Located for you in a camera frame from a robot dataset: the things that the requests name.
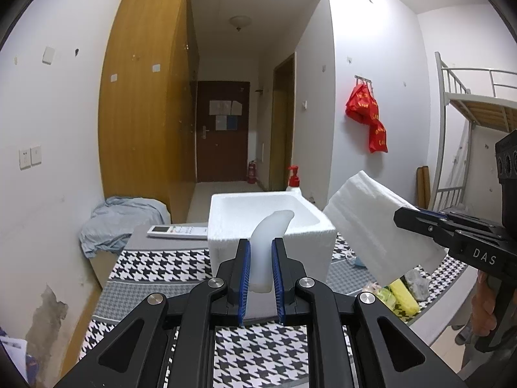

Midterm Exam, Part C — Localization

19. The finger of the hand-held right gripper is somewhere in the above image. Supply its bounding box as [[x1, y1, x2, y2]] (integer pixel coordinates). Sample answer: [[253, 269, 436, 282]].
[[394, 207, 457, 249], [418, 209, 502, 231]]

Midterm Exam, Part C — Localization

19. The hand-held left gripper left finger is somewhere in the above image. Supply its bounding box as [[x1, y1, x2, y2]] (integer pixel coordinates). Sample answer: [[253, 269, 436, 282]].
[[52, 238, 253, 388]]

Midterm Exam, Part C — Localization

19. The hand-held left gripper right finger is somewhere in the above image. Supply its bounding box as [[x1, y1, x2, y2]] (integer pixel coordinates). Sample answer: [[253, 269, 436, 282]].
[[272, 238, 465, 388]]

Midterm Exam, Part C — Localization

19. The white foam lid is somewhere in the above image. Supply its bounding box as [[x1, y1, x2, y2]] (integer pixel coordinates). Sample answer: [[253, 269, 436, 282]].
[[322, 171, 448, 286]]

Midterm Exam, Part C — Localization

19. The white foam box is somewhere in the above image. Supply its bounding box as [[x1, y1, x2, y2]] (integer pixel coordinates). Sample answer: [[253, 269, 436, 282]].
[[207, 191, 338, 320]]

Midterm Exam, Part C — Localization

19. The person's right hand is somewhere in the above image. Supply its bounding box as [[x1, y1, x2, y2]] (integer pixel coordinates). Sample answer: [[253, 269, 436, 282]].
[[470, 271, 500, 337]]

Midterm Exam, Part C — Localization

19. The yellow sponge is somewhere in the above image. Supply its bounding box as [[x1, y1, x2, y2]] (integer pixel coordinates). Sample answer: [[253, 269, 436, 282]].
[[388, 279, 420, 315]]

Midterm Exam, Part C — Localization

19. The printed snack packet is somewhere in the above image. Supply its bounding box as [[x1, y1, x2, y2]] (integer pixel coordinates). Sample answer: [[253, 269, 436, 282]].
[[361, 283, 396, 312]]

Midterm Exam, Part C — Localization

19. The white remote control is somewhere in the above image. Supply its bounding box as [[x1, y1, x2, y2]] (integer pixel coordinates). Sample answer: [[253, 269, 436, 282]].
[[147, 225, 208, 240]]

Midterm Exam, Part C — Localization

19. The houndstooth bed sheet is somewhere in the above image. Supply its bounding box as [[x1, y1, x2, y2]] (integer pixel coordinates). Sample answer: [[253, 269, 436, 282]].
[[77, 226, 473, 388]]

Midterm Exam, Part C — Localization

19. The red plastic bag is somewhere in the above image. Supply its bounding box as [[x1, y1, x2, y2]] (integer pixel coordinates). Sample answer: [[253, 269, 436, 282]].
[[368, 119, 388, 153], [345, 83, 380, 124]]

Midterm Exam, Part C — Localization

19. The white bottle with red pump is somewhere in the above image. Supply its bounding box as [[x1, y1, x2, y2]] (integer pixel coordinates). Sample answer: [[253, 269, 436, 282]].
[[285, 165, 303, 192]]

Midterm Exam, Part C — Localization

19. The dark brown door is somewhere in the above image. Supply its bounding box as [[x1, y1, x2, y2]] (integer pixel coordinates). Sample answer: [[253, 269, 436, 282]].
[[196, 81, 251, 182]]

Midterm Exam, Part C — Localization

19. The blue-grey crumpled cloth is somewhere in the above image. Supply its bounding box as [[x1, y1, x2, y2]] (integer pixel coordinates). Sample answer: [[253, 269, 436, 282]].
[[79, 196, 170, 258]]

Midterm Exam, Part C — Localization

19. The wooden wardrobe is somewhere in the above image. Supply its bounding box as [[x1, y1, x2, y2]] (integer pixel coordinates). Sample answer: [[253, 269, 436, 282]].
[[98, 0, 200, 219]]

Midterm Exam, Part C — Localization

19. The white paper sheet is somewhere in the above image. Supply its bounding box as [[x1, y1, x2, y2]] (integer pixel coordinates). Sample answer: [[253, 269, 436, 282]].
[[0, 333, 28, 366]]

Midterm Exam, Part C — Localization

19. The metal bunk bed frame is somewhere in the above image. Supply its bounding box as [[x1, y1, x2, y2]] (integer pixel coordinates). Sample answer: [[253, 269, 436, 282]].
[[428, 52, 517, 215]]

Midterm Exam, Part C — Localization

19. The wooden side door frame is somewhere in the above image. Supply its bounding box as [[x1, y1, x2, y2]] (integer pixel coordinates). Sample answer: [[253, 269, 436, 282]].
[[271, 53, 296, 192]]

